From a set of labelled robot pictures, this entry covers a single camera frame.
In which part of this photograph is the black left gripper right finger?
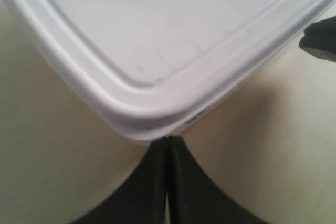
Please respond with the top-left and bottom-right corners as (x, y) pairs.
(166, 136), (265, 224)

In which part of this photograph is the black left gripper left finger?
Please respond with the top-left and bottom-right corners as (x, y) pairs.
(74, 140), (167, 224)

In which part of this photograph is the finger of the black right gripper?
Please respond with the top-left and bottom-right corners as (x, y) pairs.
(299, 16), (336, 62)

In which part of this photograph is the white rectangular box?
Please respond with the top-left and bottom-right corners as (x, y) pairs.
(3, 0), (335, 141)

